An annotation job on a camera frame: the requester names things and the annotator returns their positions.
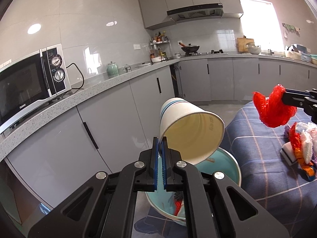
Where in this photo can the orange packet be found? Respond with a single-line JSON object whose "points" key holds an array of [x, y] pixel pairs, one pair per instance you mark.
{"points": [[307, 172]]}

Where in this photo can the small metal container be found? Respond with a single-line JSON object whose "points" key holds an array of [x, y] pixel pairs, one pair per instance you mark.
{"points": [[127, 69]]}

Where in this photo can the white sponge block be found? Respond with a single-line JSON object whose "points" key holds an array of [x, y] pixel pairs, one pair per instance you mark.
{"points": [[287, 151]]}

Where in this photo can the white flat lid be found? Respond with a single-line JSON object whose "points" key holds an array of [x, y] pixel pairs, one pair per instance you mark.
{"points": [[143, 65]]}

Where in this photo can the white bowl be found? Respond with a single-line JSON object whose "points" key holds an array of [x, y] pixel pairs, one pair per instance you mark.
{"points": [[156, 59]]}

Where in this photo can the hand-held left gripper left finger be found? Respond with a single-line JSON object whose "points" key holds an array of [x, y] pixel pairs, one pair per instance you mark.
{"points": [[155, 164]]}

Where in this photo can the pale green tub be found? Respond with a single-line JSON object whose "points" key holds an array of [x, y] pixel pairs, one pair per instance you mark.
{"points": [[314, 60]]}

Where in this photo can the open cabinet door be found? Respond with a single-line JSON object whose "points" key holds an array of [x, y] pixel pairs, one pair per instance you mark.
{"points": [[178, 79]]}

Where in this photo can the red mesh bag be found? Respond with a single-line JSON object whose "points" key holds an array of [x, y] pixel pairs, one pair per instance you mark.
{"points": [[272, 111]]}

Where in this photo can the metal pot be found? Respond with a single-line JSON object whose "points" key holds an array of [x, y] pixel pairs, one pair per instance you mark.
{"points": [[254, 50]]}

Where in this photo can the hanging cloths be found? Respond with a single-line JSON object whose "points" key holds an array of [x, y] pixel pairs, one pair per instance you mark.
{"points": [[292, 29]]}

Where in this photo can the red wrapper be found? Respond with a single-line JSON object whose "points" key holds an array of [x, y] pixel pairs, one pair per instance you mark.
{"points": [[294, 138]]}

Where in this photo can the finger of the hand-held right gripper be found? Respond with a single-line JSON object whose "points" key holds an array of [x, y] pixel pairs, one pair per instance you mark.
{"points": [[302, 90], [294, 100]]}

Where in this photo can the gas stove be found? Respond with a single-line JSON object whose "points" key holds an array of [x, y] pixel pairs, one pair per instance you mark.
{"points": [[215, 53]]}

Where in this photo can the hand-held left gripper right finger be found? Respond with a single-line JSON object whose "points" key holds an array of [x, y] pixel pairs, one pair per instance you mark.
{"points": [[164, 164]]}

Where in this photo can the small white pot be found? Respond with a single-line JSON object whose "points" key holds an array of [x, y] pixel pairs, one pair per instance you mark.
{"points": [[177, 54]]}

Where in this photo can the metal spice rack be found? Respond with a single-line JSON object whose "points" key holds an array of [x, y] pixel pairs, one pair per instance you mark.
{"points": [[161, 43]]}

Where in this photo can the black foam net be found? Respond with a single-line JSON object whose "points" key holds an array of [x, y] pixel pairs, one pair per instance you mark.
{"points": [[177, 195]]}

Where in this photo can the wooden cutting board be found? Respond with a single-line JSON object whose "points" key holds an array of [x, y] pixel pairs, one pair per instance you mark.
{"points": [[241, 43]]}

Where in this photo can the blue plaid tablecloth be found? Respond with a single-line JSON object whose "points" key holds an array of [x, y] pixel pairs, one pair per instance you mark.
{"points": [[260, 158]]}

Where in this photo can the white dish basket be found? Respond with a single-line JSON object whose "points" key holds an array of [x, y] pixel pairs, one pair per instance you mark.
{"points": [[292, 54]]}

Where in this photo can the green ceramic jar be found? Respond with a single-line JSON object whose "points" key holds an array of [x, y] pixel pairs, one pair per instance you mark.
{"points": [[113, 69]]}

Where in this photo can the blue plaid floor cloth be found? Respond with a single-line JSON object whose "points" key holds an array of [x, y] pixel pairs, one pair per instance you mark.
{"points": [[148, 226]]}

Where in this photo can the red foam net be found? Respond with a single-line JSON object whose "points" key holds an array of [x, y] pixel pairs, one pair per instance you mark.
{"points": [[177, 207]]}

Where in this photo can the mint green bin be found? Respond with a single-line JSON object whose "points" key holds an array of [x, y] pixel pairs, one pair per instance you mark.
{"points": [[224, 171]]}

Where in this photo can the grey stone countertop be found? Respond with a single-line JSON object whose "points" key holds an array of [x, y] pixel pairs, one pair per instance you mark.
{"points": [[94, 89]]}

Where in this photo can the white paper cup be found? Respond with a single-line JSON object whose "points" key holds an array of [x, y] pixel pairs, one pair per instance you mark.
{"points": [[188, 119]]}

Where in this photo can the wall hook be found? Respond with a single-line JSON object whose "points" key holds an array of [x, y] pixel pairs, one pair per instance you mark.
{"points": [[309, 21]]}

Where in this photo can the blue plastic basket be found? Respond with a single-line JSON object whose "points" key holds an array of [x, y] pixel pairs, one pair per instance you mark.
{"points": [[305, 56]]}

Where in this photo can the bright window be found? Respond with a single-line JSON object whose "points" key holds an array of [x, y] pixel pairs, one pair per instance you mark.
{"points": [[260, 24]]}

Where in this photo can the grey wall cabinets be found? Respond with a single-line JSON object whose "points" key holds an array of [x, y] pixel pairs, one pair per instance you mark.
{"points": [[173, 0]]}

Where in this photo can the black wok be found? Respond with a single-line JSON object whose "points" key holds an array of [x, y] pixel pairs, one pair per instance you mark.
{"points": [[190, 48]]}

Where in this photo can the spice rack with bottles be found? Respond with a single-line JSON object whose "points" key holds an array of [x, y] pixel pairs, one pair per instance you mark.
{"points": [[159, 36]]}

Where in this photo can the black range hood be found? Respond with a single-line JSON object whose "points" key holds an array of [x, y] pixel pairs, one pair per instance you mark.
{"points": [[195, 11]]}

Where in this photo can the silver black microwave oven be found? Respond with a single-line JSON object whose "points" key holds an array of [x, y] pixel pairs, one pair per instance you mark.
{"points": [[24, 86]]}

